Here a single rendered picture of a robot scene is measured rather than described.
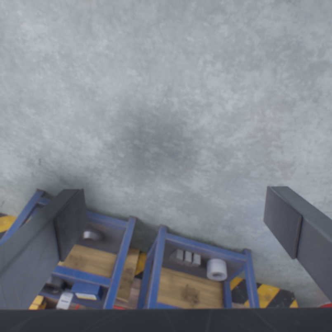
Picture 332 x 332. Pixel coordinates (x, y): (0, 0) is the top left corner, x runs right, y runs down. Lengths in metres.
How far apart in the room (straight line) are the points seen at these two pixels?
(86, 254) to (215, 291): 0.87
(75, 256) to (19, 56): 1.13
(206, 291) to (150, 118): 1.21
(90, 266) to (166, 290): 0.49
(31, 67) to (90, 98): 0.24
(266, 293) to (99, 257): 1.20
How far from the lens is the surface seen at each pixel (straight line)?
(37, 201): 1.47
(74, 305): 2.33
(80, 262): 1.65
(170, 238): 1.43
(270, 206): 0.17
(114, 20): 0.90
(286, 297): 2.16
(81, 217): 0.16
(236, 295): 1.91
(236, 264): 1.63
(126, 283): 1.62
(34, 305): 2.31
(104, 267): 1.64
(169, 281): 1.70
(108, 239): 1.54
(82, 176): 1.31
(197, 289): 1.75
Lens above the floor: 0.85
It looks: 49 degrees down
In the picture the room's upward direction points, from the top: 170 degrees counter-clockwise
